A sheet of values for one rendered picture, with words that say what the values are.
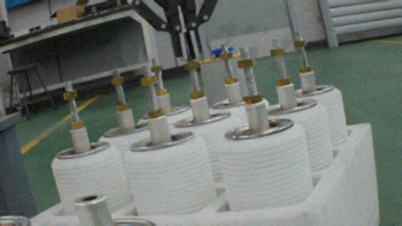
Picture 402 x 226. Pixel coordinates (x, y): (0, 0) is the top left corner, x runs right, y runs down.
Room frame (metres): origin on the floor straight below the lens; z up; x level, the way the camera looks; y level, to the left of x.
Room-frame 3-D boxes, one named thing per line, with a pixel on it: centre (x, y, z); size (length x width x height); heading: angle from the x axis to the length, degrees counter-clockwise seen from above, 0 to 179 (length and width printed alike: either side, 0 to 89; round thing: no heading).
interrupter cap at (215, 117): (0.78, 0.00, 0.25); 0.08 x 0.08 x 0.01
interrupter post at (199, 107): (0.78, 0.00, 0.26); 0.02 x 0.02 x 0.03
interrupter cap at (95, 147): (0.73, 0.16, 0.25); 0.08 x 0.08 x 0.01
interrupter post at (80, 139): (0.73, 0.16, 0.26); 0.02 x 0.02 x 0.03
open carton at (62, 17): (5.57, 1.03, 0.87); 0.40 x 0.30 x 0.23; 76
